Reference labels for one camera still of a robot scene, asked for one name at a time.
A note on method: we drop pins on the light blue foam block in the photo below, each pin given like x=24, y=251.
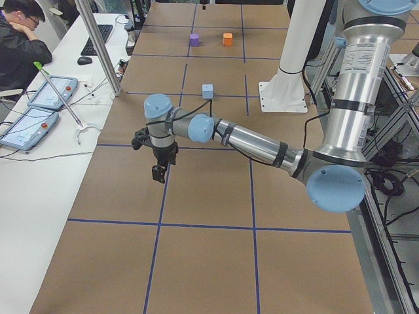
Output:
x=207, y=91

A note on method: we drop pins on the purple foam block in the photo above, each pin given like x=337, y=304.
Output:
x=194, y=39

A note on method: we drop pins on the white camera stand pedestal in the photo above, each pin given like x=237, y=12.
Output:
x=284, y=93

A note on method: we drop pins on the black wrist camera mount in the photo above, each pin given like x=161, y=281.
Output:
x=141, y=138

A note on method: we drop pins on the far teach pendant tablet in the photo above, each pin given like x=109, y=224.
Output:
x=47, y=98

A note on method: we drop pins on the black computer mouse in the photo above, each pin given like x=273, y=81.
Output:
x=84, y=60

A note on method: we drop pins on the seated person in black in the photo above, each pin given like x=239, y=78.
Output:
x=20, y=47

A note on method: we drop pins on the teach pendant tablet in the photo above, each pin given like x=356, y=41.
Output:
x=29, y=129
x=47, y=98

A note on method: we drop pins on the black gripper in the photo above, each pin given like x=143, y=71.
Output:
x=164, y=155

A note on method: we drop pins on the aluminium frame post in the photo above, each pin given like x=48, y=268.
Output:
x=87, y=16

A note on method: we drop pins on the long reach grabber stick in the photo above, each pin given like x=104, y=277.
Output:
x=81, y=126

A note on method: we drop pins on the orange foam block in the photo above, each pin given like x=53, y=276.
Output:
x=228, y=39

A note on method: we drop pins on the near teach pendant tablet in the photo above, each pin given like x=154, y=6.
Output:
x=29, y=129

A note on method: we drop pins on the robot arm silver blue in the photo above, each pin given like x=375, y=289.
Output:
x=332, y=173

